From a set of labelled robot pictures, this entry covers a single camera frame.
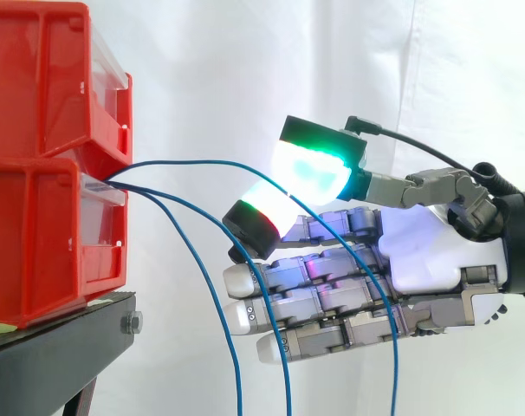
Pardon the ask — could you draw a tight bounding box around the thin black cable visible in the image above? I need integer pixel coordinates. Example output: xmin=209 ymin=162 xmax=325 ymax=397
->
xmin=345 ymin=115 xmax=478 ymax=178

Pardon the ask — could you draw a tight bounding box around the black stand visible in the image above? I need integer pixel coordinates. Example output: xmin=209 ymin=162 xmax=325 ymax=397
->
xmin=0 ymin=290 xmax=145 ymax=416

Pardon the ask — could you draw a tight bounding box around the black coiled cable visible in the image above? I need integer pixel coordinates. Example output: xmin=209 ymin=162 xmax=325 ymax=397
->
xmin=472 ymin=161 xmax=525 ymax=198

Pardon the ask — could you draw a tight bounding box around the blue cable bundle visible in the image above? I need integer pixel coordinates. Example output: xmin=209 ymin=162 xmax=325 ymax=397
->
xmin=102 ymin=159 xmax=399 ymax=416

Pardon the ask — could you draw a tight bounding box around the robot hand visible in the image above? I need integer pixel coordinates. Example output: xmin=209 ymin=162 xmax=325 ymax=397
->
xmin=222 ymin=114 xmax=511 ymax=365

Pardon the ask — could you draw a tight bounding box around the red bin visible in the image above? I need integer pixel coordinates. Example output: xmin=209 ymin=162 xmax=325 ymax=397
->
xmin=0 ymin=2 xmax=133 ymax=169
xmin=0 ymin=156 xmax=130 ymax=329

